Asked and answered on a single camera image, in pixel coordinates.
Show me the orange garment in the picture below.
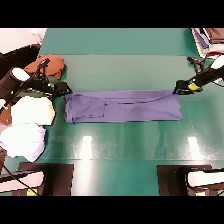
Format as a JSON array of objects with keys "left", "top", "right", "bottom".
[{"left": 24, "top": 53, "right": 66, "bottom": 81}]

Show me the black garment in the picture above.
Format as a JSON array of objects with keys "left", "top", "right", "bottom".
[{"left": 0, "top": 43, "right": 42, "bottom": 80}]

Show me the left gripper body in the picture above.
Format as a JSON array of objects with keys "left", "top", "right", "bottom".
[{"left": 52, "top": 81, "right": 74, "bottom": 98}]

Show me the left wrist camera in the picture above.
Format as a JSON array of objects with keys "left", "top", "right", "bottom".
[{"left": 37, "top": 57, "right": 52, "bottom": 75}]

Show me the maroon garment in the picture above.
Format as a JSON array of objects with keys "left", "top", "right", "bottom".
[{"left": 203, "top": 28, "right": 224, "bottom": 45}]

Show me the purple shirt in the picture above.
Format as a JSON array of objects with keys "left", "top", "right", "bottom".
[{"left": 64, "top": 89, "right": 184, "bottom": 124}]

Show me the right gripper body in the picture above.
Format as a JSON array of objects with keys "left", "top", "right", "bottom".
[{"left": 172, "top": 78, "right": 204, "bottom": 96}]

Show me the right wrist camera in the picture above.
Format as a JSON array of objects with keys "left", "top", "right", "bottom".
[{"left": 186, "top": 56, "right": 207, "bottom": 74}]

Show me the brown garment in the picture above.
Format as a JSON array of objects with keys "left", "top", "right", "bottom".
[{"left": 0, "top": 98, "right": 14, "bottom": 127}]

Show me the white garment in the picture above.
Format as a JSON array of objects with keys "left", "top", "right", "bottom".
[
  {"left": 0, "top": 122, "right": 47, "bottom": 163},
  {"left": 10, "top": 95, "right": 57, "bottom": 127}
]

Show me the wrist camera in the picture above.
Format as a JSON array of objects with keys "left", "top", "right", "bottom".
[
  {"left": 186, "top": 56, "right": 207, "bottom": 74},
  {"left": 37, "top": 57, "right": 52, "bottom": 75}
]

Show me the dark green garment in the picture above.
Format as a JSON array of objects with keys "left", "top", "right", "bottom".
[{"left": 18, "top": 74, "right": 68, "bottom": 100}]

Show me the pale striped garment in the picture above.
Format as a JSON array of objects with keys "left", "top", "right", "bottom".
[{"left": 191, "top": 28, "right": 224, "bottom": 60}]

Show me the black cable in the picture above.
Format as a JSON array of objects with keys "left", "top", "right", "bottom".
[{"left": 1, "top": 162, "right": 41, "bottom": 197}]

